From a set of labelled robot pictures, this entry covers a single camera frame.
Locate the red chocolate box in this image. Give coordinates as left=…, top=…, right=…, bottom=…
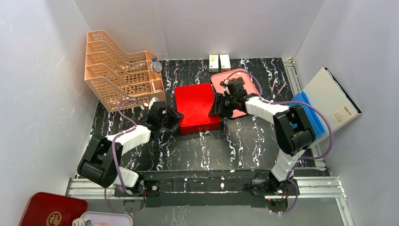
left=179, top=122, right=220, bottom=135

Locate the red tin lid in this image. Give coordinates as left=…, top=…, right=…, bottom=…
left=174, top=83, right=220, bottom=125

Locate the pink plastic tray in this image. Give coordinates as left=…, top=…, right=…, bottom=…
left=208, top=69, right=259, bottom=119

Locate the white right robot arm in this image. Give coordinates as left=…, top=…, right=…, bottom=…
left=209, top=77, right=317, bottom=193

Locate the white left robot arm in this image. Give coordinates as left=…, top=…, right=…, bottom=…
left=77, top=97, right=184, bottom=196

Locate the plastic water bottle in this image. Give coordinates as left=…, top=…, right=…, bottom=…
left=150, top=58, right=163, bottom=73

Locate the orange plastic file rack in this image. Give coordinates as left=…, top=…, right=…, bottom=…
left=84, top=30, right=166, bottom=113

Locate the blue folder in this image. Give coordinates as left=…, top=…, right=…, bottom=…
left=293, top=91, right=326, bottom=138

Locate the dark red round tin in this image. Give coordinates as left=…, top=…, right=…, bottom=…
left=19, top=192, right=88, bottom=226

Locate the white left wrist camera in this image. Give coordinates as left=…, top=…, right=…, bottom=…
left=147, top=97, right=159, bottom=110

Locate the aluminium rail frame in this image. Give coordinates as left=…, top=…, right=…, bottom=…
left=65, top=57, right=356, bottom=226

